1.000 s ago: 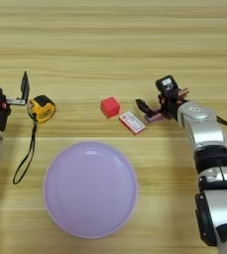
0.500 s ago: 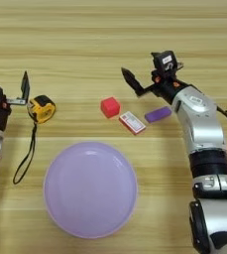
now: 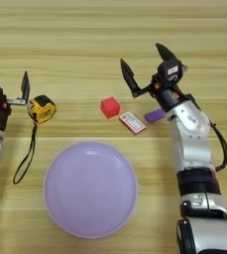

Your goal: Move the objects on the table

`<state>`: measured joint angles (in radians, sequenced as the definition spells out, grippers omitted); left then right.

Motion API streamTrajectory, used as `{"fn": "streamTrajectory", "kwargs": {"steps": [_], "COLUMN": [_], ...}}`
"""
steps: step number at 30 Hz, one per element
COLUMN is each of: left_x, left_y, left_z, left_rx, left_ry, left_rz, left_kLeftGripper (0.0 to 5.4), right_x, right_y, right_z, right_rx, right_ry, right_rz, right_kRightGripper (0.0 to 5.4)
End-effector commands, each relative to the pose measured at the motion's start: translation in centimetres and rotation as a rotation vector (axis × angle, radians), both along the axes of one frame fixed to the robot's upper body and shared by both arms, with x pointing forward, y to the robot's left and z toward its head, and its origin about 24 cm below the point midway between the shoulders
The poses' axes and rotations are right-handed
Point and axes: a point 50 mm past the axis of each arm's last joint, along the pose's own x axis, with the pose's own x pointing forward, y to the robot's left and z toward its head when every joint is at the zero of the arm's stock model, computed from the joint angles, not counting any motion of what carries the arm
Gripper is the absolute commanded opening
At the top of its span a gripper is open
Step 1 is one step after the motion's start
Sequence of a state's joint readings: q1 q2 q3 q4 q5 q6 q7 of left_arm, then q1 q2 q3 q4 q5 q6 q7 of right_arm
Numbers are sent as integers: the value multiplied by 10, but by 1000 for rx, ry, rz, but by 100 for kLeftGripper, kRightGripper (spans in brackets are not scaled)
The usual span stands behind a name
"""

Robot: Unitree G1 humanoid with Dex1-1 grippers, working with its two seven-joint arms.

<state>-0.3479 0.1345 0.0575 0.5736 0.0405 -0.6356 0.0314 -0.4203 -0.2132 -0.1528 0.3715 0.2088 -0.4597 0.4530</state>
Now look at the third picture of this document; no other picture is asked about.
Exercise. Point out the yellow black tape measure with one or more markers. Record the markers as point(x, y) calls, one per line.
point(42, 108)

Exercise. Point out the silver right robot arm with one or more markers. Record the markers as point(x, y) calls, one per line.
point(191, 139)

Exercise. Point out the red white card box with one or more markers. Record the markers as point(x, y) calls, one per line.
point(132, 122)

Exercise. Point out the purple rectangular block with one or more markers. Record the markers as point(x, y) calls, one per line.
point(154, 115)

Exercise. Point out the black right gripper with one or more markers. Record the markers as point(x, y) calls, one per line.
point(169, 97)

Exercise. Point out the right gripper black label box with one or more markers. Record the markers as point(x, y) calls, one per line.
point(171, 71)

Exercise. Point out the red cube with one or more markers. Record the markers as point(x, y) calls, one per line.
point(110, 106)

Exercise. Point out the purple round plate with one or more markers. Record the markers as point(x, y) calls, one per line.
point(90, 190)

